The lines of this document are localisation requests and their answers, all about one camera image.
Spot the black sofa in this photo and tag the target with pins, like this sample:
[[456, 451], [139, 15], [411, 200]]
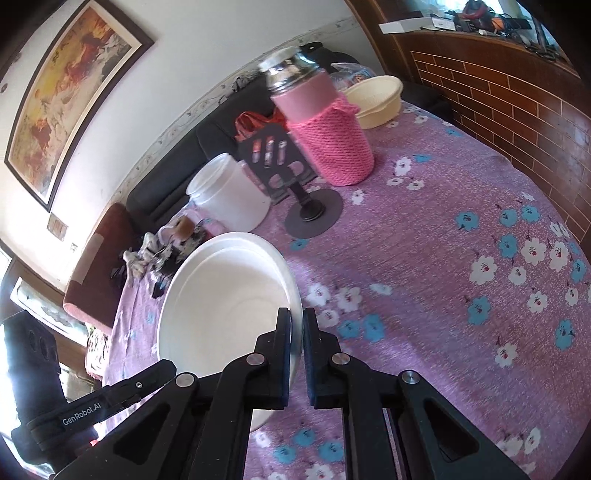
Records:
[[217, 129]]

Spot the framed wall painting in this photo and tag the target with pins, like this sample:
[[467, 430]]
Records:
[[69, 92]]

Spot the wall switch plate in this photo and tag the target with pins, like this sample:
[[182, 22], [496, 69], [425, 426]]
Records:
[[57, 227]]

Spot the white flat box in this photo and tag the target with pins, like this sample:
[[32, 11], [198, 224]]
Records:
[[415, 24]]

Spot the wide white foam bowl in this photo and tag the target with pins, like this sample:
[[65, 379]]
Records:
[[221, 304]]

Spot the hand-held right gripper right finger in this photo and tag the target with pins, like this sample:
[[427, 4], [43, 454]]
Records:
[[316, 364]]

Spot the black phone stand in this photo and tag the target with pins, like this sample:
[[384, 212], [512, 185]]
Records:
[[314, 214]]

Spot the white plastic jar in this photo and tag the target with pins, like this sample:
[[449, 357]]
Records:
[[231, 198]]

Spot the cream plastic bowl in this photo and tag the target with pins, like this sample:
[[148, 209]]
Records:
[[378, 108]]

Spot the purple floral tablecloth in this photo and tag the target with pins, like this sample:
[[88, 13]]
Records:
[[415, 277]]

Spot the brick-pattern wooden counter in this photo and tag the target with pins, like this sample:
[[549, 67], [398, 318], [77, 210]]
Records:
[[508, 115]]

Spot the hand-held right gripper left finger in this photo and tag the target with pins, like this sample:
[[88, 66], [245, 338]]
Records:
[[279, 364]]

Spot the brown chair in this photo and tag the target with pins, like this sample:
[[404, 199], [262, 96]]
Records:
[[101, 263]]

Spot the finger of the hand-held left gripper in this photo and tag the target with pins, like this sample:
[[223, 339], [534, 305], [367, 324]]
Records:
[[78, 413]]

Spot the red bag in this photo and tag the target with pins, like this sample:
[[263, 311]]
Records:
[[249, 127]]

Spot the glass jar with cartoon print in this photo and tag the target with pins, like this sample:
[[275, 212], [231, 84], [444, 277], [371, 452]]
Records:
[[351, 74]]

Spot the pink knit-sleeved bottle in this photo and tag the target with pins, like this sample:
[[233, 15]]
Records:
[[332, 143]]

